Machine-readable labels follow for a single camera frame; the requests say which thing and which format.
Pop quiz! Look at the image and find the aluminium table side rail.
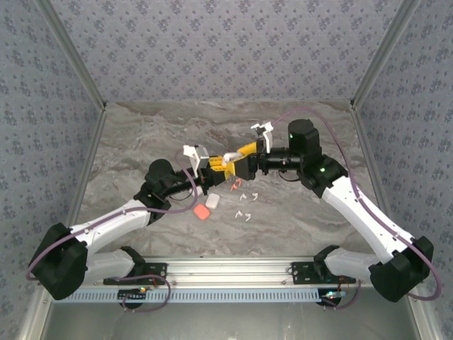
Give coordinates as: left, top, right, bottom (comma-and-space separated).
352, 106, 438, 340
16, 106, 107, 340

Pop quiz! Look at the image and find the white slotted cable duct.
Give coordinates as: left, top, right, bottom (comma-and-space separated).
59, 287, 326, 304

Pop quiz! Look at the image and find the aluminium frame post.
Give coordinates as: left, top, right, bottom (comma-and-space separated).
35, 0, 108, 111
349, 0, 422, 111

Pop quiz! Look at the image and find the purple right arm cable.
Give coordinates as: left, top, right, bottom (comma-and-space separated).
270, 107, 443, 302

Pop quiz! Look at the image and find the pink earbud charging case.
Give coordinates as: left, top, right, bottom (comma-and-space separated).
193, 204, 211, 222

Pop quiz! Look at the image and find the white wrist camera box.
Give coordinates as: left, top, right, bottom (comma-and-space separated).
182, 144, 211, 171
250, 121, 274, 154

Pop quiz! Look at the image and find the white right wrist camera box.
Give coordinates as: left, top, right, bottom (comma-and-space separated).
250, 121, 274, 154

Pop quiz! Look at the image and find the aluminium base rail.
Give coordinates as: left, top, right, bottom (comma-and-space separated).
102, 256, 358, 288

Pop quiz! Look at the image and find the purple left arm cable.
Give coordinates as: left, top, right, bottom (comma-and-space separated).
26, 150, 200, 283

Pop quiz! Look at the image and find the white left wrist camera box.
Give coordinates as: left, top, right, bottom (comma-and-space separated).
182, 144, 211, 171

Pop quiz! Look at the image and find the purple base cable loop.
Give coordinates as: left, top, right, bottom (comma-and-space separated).
320, 279, 362, 311
118, 274, 173, 315

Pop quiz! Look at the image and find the grey metal sheet panel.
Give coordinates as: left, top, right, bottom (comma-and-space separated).
42, 302, 422, 340

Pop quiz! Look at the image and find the small black controller board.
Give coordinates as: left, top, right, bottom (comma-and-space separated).
118, 287, 148, 305
320, 290, 344, 307

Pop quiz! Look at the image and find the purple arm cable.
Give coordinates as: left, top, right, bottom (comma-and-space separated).
26, 150, 200, 283
270, 107, 443, 302

